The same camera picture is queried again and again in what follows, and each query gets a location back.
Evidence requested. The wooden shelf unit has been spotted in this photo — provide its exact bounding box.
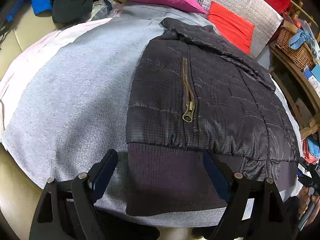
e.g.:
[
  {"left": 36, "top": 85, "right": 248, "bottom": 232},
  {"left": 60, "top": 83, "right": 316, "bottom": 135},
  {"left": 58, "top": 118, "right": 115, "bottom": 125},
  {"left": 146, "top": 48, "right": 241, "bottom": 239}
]
[{"left": 268, "top": 0, "right": 320, "bottom": 140}]

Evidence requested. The pink striped sheet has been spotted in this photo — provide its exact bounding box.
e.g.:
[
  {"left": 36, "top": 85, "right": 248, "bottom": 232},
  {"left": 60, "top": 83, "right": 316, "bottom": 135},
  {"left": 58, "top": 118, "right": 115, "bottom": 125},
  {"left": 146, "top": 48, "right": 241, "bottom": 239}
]
[{"left": 1, "top": 9, "right": 123, "bottom": 132}]

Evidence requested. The silver foil insulation mat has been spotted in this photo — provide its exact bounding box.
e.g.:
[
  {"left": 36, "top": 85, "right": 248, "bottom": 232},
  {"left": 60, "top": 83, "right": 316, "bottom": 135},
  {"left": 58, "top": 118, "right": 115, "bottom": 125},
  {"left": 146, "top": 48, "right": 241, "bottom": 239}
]
[{"left": 195, "top": 0, "right": 283, "bottom": 57}]

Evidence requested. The blue garment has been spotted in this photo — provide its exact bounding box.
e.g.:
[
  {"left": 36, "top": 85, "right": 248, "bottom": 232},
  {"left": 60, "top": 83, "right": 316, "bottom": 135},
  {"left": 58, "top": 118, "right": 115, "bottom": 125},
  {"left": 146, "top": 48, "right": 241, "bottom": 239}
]
[{"left": 4, "top": 0, "right": 53, "bottom": 22}]

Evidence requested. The black quilted jacket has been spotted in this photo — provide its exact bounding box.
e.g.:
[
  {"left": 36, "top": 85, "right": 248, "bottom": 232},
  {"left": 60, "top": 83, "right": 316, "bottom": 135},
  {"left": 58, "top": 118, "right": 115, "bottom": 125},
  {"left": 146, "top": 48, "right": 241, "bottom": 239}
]
[{"left": 126, "top": 18, "right": 299, "bottom": 216}]

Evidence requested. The light blue cloth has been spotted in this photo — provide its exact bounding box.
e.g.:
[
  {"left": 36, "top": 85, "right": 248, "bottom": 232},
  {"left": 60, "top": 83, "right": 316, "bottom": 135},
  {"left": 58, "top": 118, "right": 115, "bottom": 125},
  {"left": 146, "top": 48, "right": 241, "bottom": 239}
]
[{"left": 289, "top": 29, "right": 313, "bottom": 50}]

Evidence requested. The clear plastic bag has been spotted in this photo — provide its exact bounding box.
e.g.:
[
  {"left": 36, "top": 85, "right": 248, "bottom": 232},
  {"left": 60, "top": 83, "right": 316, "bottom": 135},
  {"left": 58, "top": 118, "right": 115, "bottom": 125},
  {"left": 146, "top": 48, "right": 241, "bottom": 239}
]
[{"left": 89, "top": 0, "right": 118, "bottom": 21}]

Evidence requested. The person's right hand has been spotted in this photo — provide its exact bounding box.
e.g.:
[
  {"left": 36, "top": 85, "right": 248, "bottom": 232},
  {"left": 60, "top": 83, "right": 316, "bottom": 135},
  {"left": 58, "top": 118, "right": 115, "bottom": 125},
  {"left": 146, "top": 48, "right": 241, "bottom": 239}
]
[{"left": 297, "top": 186, "right": 319, "bottom": 219}]

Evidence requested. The wicker basket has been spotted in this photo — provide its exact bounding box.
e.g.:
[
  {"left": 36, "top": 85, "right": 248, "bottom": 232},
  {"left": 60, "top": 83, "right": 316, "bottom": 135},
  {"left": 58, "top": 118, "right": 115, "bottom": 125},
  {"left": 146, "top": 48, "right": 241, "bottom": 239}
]
[{"left": 274, "top": 25, "right": 316, "bottom": 72}]

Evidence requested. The black clothes pile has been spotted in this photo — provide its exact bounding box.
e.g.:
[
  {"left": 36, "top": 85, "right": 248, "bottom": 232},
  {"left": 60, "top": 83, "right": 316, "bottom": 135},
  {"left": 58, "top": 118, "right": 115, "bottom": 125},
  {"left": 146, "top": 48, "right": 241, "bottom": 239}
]
[{"left": 51, "top": 0, "right": 93, "bottom": 24}]

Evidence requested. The red-orange cushion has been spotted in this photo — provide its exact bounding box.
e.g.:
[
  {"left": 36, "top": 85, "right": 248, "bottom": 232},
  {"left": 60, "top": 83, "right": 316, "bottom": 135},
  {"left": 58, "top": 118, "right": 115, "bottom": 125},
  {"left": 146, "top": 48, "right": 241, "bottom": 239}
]
[{"left": 207, "top": 1, "right": 254, "bottom": 55}]

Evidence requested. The grey knit blanket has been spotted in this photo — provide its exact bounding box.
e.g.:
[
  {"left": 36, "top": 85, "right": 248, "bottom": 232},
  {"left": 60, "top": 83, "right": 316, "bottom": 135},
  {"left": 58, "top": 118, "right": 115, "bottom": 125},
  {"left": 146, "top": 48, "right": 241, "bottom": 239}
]
[{"left": 0, "top": 0, "right": 304, "bottom": 228}]

